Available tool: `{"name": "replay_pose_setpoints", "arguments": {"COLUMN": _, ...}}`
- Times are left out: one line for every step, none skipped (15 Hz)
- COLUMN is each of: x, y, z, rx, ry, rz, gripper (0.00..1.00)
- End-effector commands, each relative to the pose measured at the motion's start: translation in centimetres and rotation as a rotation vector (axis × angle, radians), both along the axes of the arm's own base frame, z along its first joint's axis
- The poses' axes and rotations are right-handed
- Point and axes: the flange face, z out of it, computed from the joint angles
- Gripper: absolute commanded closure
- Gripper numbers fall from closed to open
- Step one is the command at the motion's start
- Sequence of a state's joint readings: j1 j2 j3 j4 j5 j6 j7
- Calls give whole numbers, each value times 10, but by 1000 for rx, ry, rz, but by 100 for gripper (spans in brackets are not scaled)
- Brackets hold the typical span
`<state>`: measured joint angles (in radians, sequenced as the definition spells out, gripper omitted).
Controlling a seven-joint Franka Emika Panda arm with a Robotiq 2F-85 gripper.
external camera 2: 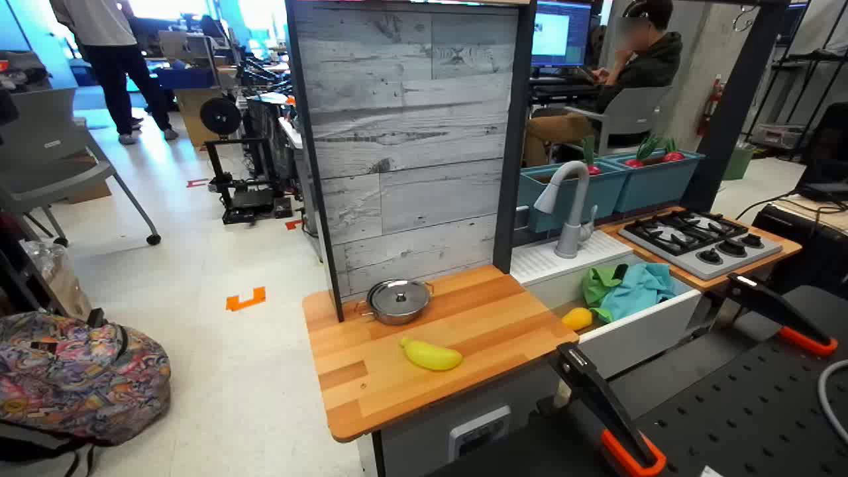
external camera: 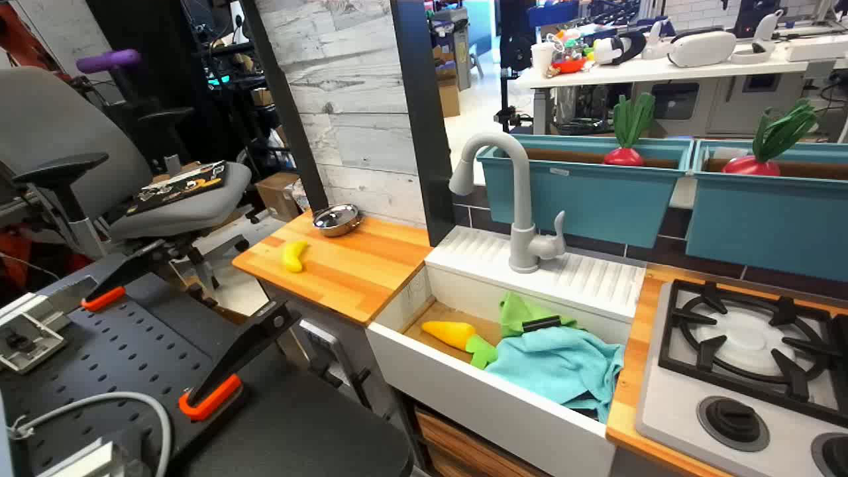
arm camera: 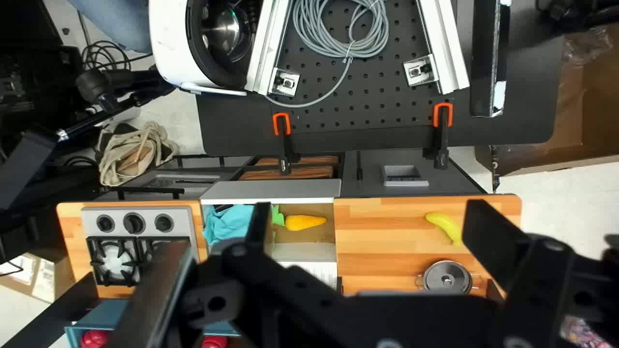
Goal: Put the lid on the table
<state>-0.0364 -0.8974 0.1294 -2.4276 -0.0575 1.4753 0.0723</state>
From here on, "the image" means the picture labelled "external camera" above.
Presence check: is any black orange clamp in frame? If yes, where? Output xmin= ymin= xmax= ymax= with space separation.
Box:
xmin=178 ymin=300 xmax=295 ymax=421
xmin=80 ymin=240 xmax=167 ymax=312

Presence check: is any green cloth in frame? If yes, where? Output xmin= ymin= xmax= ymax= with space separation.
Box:
xmin=463 ymin=295 xmax=576 ymax=368

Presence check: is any toy radish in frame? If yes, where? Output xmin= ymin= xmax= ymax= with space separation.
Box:
xmin=603 ymin=93 xmax=654 ymax=168
xmin=723 ymin=101 xmax=819 ymax=175

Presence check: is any right toy radish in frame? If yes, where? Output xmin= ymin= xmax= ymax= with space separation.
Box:
xmin=723 ymin=101 xmax=819 ymax=175

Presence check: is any black perforated metal table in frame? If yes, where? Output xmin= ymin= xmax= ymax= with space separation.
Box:
xmin=3 ymin=275 xmax=413 ymax=477

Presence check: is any left toy radish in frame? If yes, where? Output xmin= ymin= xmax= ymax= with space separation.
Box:
xmin=603 ymin=93 xmax=654 ymax=168

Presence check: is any teal planter box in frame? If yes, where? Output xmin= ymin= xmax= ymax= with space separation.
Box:
xmin=687 ymin=140 xmax=848 ymax=280
xmin=519 ymin=134 xmax=695 ymax=250

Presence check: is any teal cloth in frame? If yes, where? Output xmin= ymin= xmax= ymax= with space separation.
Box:
xmin=487 ymin=325 xmax=623 ymax=421

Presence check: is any white toy sink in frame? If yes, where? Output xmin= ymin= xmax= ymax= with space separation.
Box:
xmin=368 ymin=228 xmax=643 ymax=477

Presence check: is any grey cable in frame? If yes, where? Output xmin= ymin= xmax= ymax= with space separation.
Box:
xmin=7 ymin=390 xmax=175 ymax=477

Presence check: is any silver metal pot lid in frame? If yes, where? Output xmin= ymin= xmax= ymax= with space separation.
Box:
xmin=313 ymin=203 xmax=362 ymax=238

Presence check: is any yellow toy banana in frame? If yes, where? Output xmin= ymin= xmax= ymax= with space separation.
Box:
xmin=283 ymin=240 xmax=309 ymax=272

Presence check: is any near black orange clamp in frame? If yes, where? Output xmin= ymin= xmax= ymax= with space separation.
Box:
xmin=178 ymin=300 xmax=295 ymax=421

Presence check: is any white toy stove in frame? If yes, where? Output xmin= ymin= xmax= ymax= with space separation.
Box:
xmin=635 ymin=280 xmax=848 ymax=477

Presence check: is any white background table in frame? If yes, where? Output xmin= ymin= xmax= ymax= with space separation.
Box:
xmin=517 ymin=31 xmax=848 ymax=126

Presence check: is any right teal planter box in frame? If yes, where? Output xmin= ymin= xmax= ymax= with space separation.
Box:
xmin=687 ymin=140 xmax=848 ymax=280

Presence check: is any grey office chair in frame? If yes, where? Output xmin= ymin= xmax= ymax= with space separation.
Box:
xmin=0 ymin=67 xmax=252 ymax=259

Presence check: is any far black orange clamp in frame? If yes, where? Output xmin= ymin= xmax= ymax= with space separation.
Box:
xmin=80 ymin=240 xmax=167 ymax=312

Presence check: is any grey kitchen faucet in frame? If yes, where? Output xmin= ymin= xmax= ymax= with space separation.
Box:
xmin=447 ymin=132 xmax=564 ymax=272

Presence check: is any left teal planter box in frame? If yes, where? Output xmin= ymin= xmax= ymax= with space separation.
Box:
xmin=519 ymin=134 xmax=695 ymax=250

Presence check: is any yellow toy corn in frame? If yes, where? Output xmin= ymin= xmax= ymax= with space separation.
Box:
xmin=422 ymin=321 xmax=476 ymax=349

